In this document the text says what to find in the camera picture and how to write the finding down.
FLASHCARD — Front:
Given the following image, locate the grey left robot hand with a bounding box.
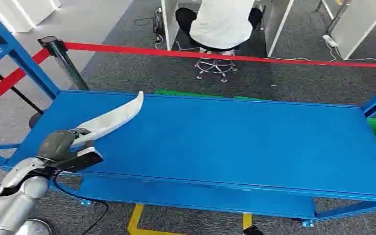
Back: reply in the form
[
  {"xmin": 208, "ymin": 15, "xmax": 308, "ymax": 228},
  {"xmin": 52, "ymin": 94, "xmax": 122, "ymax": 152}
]
[{"xmin": 37, "ymin": 127, "xmax": 94, "ymax": 164}]

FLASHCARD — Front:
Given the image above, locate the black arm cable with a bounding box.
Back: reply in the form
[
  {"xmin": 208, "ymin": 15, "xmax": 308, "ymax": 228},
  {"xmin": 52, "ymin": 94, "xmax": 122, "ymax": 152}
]
[{"xmin": 49, "ymin": 175, "xmax": 110, "ymax": 235}]

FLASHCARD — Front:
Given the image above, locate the black robot foot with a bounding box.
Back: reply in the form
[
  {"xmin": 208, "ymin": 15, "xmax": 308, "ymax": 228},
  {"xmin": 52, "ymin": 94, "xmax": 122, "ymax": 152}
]
[{"xmin": 242, "ymin": 225, "xmax": 265, "ymax": 235}]

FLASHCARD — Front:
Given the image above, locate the chrome swivel stool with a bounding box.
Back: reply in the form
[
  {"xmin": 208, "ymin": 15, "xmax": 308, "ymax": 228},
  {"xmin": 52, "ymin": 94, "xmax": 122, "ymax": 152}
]
[{"xmin": 194, "ymin": 47, "xmax": 239, "ymax": 83}]

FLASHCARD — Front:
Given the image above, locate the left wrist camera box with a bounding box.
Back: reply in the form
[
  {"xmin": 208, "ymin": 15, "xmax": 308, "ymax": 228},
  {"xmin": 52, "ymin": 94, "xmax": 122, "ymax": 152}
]
[{"xmin": 47, "ymin": 146, "xmax": 104, "ymax": 173}]

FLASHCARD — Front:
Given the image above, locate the white power strip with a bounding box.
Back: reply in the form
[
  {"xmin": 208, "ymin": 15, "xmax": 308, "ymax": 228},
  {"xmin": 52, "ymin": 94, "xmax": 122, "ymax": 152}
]
[{"xmin": 322, "ymin": 34, "xmax": 339, "ymax": 48}]

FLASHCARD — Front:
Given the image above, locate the slanted white desk panel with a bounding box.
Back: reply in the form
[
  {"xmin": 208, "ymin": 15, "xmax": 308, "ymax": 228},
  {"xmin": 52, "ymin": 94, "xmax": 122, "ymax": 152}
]
[{"xmin": 263, "ymin": 0, "xmax": 295, "ymax": 58}]

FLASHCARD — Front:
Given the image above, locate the round silver stanchion base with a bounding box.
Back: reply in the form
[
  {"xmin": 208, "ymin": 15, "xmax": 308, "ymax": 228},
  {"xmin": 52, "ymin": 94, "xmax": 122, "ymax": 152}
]
[{"xmin": 14, "ymin": 218, "xmax": 53, "ymax": 235}]

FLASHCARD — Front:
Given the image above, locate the chrome desk leg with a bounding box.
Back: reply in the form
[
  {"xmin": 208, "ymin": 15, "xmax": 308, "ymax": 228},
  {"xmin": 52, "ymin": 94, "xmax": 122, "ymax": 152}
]
[{"xmin": 315, "ymin": 0, "xmax": 351, "ymax": 33}]

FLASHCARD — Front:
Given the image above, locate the thin white floor cable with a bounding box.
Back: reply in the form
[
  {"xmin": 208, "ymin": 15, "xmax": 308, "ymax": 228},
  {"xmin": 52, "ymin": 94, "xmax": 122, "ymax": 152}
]
[{"xmin": 267, "ymin": 45, "xmax": 376, "ymax": 65}]

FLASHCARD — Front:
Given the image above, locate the blue metal shelf table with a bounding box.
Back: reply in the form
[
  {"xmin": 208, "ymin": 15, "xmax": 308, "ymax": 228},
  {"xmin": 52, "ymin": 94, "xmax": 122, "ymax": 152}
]
[{"xmin": 0, "ymin": 0, "xmax": 376, "ymax": 228}]

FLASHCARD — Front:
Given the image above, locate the short red barrier belt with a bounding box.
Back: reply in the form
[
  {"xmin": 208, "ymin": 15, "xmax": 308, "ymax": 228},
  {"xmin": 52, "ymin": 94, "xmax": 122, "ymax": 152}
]
[{"xmin": 0, "ymin": 48, "xmax": 51, "ymax": 113}]

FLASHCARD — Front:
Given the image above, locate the long red barrier belt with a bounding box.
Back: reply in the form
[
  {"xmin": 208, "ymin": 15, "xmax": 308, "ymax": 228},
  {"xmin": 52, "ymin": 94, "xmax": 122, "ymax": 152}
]
[{"xmin": 63, "ymin": 41, "xmax": 376, "ymax": 70}]

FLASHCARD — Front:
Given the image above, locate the narrow white desk panel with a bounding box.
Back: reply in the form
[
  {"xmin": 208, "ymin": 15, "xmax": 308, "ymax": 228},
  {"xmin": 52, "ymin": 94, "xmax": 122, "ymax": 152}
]
[{"xmin": 161, "ymin": 0, "xmax": 180, "ymax": 51}]

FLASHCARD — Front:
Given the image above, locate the dark barrier stanchion post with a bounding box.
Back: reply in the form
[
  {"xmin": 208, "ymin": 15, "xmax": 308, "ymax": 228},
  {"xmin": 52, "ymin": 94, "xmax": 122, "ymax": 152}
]
[{"xmin": 37, "ymin": 36, "xmax": 90, "ymax": 92}]

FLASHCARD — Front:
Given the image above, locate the thin black pole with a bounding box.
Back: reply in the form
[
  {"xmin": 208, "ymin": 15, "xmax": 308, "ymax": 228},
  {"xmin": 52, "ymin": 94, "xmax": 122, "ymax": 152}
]
[{"xmin": 0, "ymin": 57, "xmax": 45, "ymax": 116}]

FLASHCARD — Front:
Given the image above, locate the wide white desk panel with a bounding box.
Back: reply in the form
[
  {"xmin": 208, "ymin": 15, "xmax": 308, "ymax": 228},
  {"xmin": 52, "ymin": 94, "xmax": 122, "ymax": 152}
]
[{"xmin": 330, "ymin": 0, "xmax": 376, "ymax": 61}]

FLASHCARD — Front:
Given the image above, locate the white cabinet block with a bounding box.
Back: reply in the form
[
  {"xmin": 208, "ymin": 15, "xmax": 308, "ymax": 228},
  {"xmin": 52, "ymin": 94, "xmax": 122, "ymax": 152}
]
[{"xmin": 0, "ymin": 0, "xmax": 61, "ymax": 33}]

